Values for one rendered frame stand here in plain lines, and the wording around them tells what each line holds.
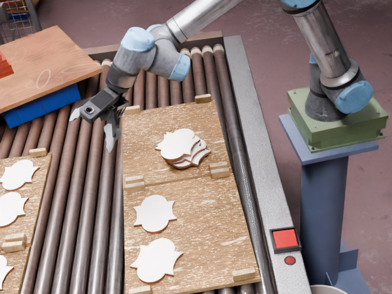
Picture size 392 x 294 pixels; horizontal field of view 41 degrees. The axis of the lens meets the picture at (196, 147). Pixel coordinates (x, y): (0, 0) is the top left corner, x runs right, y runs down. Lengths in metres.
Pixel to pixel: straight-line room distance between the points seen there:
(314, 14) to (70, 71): 1.05
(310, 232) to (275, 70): 1.92
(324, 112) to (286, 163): 1.31
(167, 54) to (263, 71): 2.53
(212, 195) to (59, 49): 1.03
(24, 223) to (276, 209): 0.76
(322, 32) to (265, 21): 3.09
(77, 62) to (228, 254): 1.09
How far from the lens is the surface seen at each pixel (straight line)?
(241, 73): 2.17
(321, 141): 1.81
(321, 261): 2.33
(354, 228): 2.77
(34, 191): 1.78
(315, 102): 1.80
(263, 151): 1.76
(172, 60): 1.40
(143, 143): 1.83
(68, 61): 2.21
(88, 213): 1.67
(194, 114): 1.93
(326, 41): 1.51
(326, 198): 2.04
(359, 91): 1.61
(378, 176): 3.05
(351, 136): 1.84
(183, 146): 1.70
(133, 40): 1.36
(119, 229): 1.59
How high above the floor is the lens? 2.07
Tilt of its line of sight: 39 degrees down
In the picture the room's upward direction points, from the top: 9 degrees counter-clockwise
